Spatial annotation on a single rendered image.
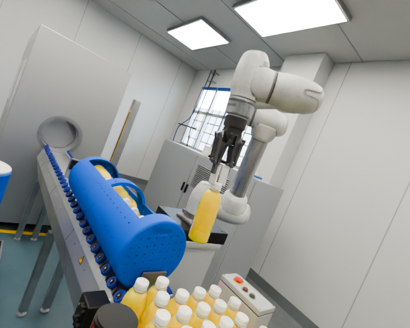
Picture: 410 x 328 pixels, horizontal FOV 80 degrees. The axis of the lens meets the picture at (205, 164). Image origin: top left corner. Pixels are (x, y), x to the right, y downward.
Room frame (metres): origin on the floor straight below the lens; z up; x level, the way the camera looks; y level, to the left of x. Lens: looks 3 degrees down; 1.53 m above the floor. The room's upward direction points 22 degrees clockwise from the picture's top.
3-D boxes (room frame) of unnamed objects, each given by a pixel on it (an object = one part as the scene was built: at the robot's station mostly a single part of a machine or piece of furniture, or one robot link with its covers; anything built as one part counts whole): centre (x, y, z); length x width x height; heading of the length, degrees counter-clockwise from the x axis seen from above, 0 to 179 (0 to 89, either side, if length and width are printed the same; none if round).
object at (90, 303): (0.70, 0.14, 0.95); 0.10 x 0.07 x 0.10; 132
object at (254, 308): (0.91, -0.33, 1.05); 0.20 x 0.10 x 0.10; 42
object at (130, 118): (2.20, 0.77, 0.85); 0.06 x 0.06 x 1.70; 42
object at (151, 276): (0.87, 0.02, 0.99); 0.10 x 0.02 x 0.12; 132
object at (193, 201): (1.58, -0.08, 1.23); 0.18 x 0.16 x 0.22; 86
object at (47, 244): (1.60, 0.77, 0.31); 0.06 x 0.06 x 0.63; 42
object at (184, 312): (0.64, -0.10, 1.10); 0.04 x 0.04 x 0.02
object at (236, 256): (3.44, -0.07, 0.72); 2.15 x 0.54 x 1.45; 38
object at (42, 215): (2.42, 1.33, 0.31); 0.06 x 0.06 x 0.63; 42
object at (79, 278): (1.65, 0.72, 0.79); 2.17 x 0.29 x 0.34; 42
